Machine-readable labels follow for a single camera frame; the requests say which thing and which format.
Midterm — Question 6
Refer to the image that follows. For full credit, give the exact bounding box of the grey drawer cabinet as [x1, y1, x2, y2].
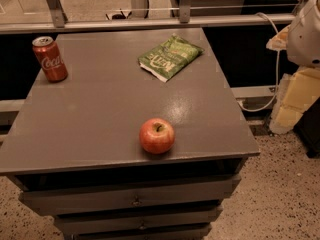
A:
[0, 30, 259, 240]

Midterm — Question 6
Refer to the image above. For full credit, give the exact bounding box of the green chip bag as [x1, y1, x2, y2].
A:
[138, 34, 204, 83]

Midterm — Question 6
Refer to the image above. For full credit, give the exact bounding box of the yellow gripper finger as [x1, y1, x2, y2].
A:
[269, 67, 320, 134]
[266, 31, 288, 51]

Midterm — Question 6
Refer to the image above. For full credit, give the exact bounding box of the white cable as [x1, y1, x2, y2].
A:
[237, 12, 282, 113]

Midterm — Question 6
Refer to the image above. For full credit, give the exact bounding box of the red apple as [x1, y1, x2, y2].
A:
[139, 118, 175, 154]

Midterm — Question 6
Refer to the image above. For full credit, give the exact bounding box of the red coke can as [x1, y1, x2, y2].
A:
[32, 36, 68, 83]

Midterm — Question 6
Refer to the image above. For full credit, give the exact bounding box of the metal window railing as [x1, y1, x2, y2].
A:
[0, 0, 307, 34]

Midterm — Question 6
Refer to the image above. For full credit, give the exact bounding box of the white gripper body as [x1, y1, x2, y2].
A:
[287, 0, 320, 68]

